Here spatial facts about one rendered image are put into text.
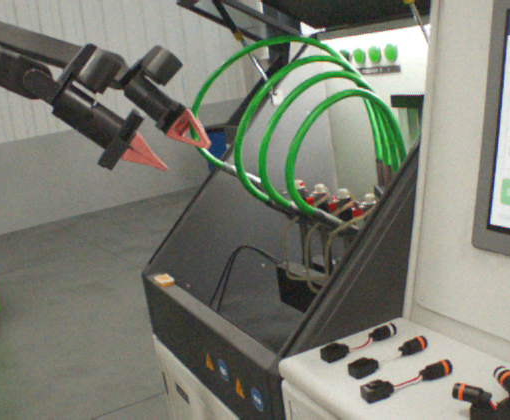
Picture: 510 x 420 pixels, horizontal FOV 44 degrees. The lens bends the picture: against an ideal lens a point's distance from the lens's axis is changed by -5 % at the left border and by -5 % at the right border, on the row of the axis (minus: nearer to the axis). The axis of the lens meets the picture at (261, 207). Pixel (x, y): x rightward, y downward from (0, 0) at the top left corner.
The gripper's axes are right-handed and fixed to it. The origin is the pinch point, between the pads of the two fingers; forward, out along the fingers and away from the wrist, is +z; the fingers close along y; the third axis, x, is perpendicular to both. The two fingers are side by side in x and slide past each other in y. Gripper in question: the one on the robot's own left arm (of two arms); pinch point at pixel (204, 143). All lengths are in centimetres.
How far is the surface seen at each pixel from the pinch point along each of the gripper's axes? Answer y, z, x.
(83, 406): 149, 0, 138
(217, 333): -18.6, 25.9, 22.6
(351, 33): 17.5, 6.3, -39.1
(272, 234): 34.3, 20.4, 8.8
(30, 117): 561, -295, 137
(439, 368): -49, 50, 0
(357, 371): -47, 43, 7
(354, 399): -52, 44, 9
